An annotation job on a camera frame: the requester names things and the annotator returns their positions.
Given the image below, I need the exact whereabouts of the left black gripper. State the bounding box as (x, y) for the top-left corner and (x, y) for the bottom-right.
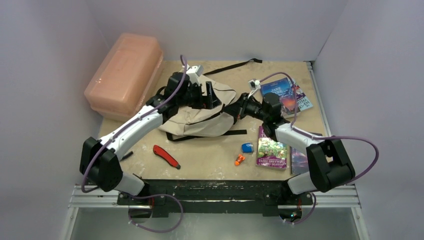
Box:
(177, 81), (221, 110)

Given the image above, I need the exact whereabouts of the Jane Eyre book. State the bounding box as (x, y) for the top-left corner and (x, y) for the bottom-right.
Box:
(260, 77), (300, 118)

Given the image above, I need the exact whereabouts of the beige backpack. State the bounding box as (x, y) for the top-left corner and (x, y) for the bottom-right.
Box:
(158, 58), (263, 142)

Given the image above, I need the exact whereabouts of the purple treehouse book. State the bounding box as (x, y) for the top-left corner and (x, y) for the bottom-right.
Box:
(256, 125), (289, 170)

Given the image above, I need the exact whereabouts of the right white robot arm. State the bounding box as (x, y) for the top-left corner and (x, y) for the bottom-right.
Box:
(236, 92), (356, 204)

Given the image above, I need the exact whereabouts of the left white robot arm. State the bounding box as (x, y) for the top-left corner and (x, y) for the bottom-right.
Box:
(79, 72), (221, 205)

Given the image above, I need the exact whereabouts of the blue pencil sharpener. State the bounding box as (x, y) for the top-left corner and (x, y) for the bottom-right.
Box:
(241, 142), (255, 154)

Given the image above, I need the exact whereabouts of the orange small toy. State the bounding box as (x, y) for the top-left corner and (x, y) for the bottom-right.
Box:
(234, 154), (246, 166)

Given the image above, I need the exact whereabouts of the light blue treehouse book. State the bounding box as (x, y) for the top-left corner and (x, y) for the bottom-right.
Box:
(293, 80), (314, 111)

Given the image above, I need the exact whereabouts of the dark galaxy cover book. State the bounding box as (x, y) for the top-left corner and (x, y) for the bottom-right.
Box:
(290, 147), (309, 175)

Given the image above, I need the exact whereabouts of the red utility knife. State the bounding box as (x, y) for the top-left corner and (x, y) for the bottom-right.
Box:
(153, 145), (181, 170)

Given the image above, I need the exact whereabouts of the pink plastic storage box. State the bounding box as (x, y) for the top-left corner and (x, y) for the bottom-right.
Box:
(84, 33), (164, 122)

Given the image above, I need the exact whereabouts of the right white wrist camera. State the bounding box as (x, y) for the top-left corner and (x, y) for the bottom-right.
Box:
(248, 79), (261, 98)

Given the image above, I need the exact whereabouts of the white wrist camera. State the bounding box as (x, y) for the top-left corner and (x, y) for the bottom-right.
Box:
(185, 65), (204, 84)
(248, 79), (261, 98)

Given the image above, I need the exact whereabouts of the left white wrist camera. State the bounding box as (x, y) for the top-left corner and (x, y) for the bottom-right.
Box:
(185, 65), (204, 84)

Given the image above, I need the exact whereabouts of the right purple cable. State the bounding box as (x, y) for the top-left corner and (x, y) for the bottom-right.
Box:
(258, 72), (380, 226)

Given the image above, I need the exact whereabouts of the purple cable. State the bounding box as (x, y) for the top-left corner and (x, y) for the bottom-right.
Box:
(80, 54), (188, 234)
(258, 72), (380, 226)

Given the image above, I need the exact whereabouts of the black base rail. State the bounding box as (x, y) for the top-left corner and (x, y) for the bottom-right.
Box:
(117, 179), (314, 220)

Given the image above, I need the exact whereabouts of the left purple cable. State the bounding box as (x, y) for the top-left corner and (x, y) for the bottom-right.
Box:
(80, 54), (188, 234)

